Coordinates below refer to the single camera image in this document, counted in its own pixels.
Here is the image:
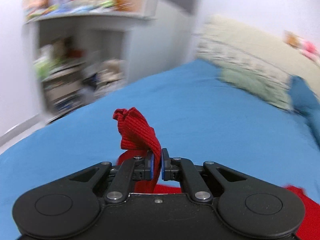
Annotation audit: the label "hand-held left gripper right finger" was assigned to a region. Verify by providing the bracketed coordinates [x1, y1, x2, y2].
[161, 148, 248, 203]

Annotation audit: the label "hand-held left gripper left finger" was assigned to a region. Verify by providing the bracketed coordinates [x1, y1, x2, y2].
[68, 150, 154, 204]

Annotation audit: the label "red knit garment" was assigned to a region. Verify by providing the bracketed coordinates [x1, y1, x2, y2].
[112, 107, 320, 240]

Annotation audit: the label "white shelf unit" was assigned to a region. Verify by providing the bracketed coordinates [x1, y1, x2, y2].
[22, 12, 160, 125]

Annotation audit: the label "blue pillow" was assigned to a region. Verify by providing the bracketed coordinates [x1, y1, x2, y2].
[287, 75, 320, 150]

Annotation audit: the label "row of colourful toys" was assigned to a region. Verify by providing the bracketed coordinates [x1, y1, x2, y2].
[22, 0, 140, 20]

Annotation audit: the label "orange and pink plush toys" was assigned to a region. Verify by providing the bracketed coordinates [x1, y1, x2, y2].
[283, 30, 320, 61]

